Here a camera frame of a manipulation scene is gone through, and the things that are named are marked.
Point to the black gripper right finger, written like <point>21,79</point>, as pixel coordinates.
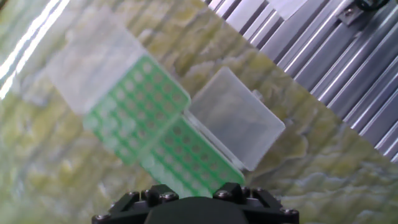
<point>227,191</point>

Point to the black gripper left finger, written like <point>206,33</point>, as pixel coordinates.
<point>164,193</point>

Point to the green rack pipette tip box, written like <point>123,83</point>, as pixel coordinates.
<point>93,62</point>
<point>236,124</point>

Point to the green marble pattern mat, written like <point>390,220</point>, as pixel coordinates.
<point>311,186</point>

